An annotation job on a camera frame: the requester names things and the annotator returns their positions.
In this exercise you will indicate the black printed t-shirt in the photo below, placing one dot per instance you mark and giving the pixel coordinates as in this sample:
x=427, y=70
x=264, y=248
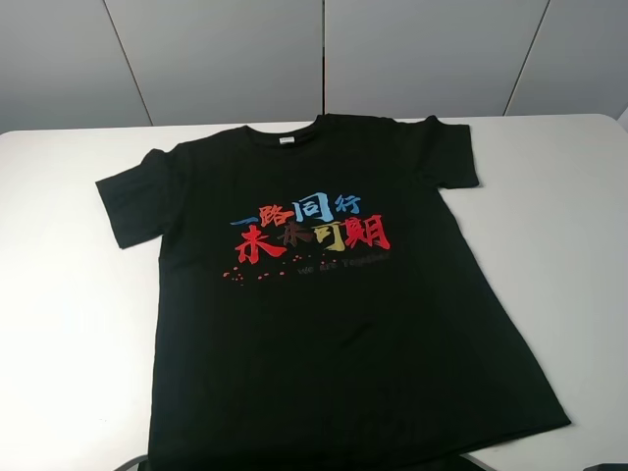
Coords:
x=319, y=307

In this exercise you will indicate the grey wall panel partition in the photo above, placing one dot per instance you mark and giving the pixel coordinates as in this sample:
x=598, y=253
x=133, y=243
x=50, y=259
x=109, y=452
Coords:
x=97, y=64

